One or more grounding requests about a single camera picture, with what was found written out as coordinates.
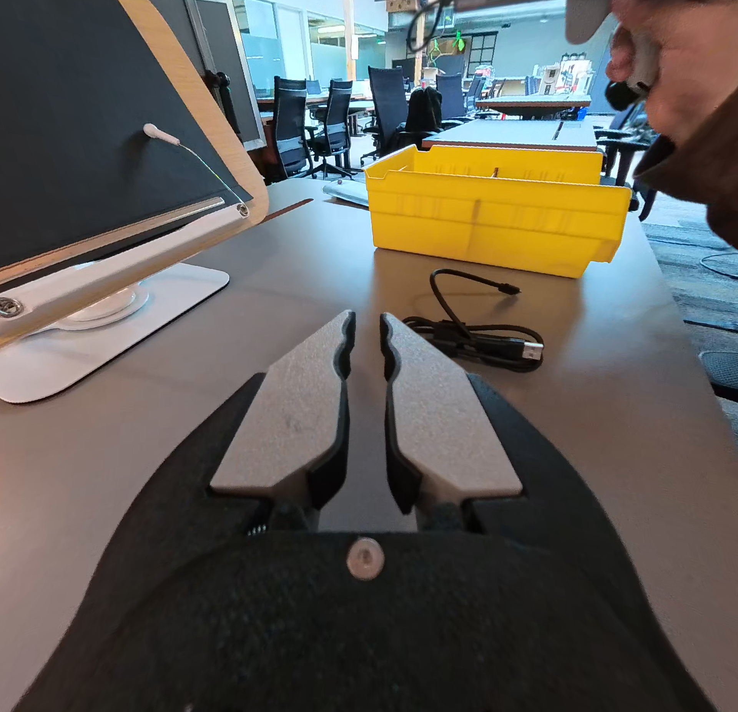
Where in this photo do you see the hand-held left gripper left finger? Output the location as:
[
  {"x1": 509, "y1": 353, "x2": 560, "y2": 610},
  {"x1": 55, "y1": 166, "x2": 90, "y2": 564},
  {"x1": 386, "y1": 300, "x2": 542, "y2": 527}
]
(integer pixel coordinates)
[{"x1": 209, "y1": 310, "x2": 357, "y2": 515}]

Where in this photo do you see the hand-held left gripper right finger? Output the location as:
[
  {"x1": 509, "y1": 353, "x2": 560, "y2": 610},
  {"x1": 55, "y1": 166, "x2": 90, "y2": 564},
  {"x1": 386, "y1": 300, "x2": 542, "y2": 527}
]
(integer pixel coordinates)
[{"x1": 379, "y1": 312, "x2": 524, "y2": 528}]

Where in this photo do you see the black usb cable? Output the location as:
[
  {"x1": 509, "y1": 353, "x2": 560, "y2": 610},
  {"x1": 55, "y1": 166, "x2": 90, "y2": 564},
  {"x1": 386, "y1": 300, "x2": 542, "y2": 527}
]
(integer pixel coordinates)
[{"x1": 402, "y1": 269, "x2": 545, "y2": 373}]

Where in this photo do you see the person's right forearm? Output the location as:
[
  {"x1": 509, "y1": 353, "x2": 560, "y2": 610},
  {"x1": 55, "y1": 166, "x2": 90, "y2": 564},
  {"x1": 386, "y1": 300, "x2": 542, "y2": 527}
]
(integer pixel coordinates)
[{"x1": 633, "y1": 92, "x2": 738, "y2": 252}]

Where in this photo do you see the white tethered plug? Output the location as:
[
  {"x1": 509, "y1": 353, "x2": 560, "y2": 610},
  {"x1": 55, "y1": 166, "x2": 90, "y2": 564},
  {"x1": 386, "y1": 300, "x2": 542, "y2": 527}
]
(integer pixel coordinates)
[{"x1": 142, "y1": 123, "x2": 250, "y2": 217}]

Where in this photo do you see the person's right hand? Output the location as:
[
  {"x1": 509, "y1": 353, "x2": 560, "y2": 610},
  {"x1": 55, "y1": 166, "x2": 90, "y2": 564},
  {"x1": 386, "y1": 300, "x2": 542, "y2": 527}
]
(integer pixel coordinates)
[{"x1": 605, "y1": 0, "x2": 738, "y2": 143}]

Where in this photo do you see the brown office desk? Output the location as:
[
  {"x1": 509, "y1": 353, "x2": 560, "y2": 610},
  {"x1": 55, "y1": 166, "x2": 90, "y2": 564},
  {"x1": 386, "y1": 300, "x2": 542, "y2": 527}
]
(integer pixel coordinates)
[{"x1": 475, "y1": 94, "x2": 593, "y2": 119}]

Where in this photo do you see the black mesh office chair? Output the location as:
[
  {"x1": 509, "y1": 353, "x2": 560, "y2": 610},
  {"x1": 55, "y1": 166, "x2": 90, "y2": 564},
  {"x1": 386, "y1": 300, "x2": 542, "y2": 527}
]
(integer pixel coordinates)
[
  {"x1": 435, "y1": 73, "x2": 467, "y2": 123},
  {"x1": 597, "y1": 104, "x2": 658, "y2": 220},
  {"x1": 361, "y1": 65, "x2": 411, "y2": 162},
  {"x1": 272, "y1": 76, "x2": 317, "y2": 181},
  {"x1": 308, "y1": 79, "x2": 354, "y2": 178}
]

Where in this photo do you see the white top office desk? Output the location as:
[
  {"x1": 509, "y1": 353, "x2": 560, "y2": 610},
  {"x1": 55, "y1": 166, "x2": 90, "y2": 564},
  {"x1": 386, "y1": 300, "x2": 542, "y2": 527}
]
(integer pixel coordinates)
[{"x1": 422, "y1": 118, "x2": 598, "y2": 152}]

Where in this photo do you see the white board stand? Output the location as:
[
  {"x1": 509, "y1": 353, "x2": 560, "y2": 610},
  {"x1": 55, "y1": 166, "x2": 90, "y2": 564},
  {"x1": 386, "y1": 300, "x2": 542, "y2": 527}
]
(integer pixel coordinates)
[{"x1": 0, "y1": 262, "x2": 230, "y2": 404}]

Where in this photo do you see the black jacket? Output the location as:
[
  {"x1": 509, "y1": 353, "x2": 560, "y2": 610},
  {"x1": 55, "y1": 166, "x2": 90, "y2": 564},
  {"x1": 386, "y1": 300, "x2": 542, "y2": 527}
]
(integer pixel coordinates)
[{"x1": 402, "y1": 86, "x2": 445, "y2": 139}]

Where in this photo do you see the yellow plastic bin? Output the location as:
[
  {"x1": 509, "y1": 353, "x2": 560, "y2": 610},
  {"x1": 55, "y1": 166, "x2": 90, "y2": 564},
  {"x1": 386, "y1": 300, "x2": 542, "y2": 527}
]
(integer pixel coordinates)
[{"x1": 364, "y1": 144, "x2": 633, "y2": 279}]

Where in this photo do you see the silver framed dark panel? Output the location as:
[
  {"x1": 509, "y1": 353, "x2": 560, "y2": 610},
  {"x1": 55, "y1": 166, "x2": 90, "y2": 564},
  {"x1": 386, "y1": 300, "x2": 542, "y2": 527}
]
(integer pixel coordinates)
[{"x1": 130, "y1": 0, "x2": 267, "y2": 151}]

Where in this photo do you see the black board with wooden edge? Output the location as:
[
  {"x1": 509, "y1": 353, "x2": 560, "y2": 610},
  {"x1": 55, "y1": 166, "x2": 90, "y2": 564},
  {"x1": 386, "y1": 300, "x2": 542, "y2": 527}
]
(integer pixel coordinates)
[{"x1": 0, "y1": 0, "x2": 270, "y2": 344}]

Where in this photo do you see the thin black hanging cable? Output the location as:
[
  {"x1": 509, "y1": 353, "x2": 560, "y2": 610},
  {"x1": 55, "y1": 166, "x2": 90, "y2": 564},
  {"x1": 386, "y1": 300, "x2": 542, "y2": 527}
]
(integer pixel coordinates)
[{"x1": 406, "y1": 0, "x2": 460, "y2": 54}]

